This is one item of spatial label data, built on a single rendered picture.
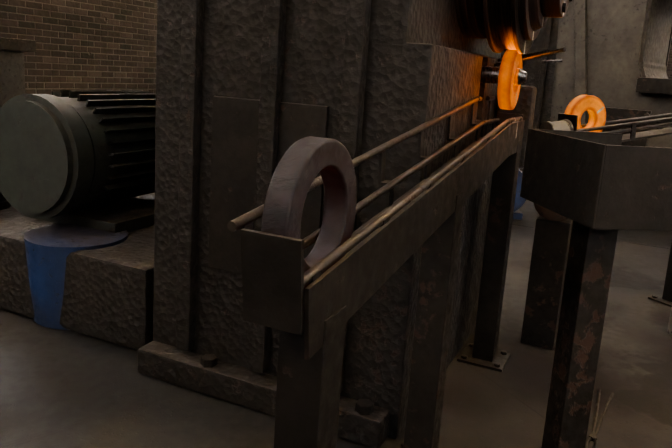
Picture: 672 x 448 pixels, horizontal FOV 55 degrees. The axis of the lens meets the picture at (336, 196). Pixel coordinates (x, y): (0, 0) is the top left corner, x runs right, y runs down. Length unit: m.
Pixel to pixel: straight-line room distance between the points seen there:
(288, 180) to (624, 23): 3.89
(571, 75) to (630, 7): 0.52
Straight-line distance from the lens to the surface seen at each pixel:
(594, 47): 4.49
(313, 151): 0.70
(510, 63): 1.71
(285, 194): 0.68
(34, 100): 2.13
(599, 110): 2.26
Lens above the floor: 0.81
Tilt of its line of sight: 11 degrees down
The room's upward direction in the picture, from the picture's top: 4 degrees clockwise
